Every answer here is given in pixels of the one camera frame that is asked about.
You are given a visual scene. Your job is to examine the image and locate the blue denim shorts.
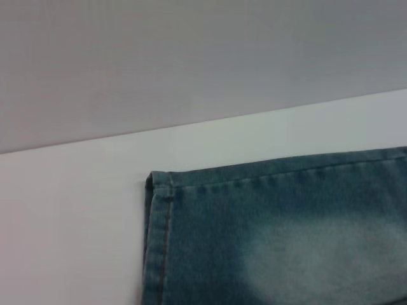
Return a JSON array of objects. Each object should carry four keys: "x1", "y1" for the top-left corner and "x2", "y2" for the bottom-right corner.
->
[{"x1": 141, "y1": 146, "x2": 407, "y2": 305}]

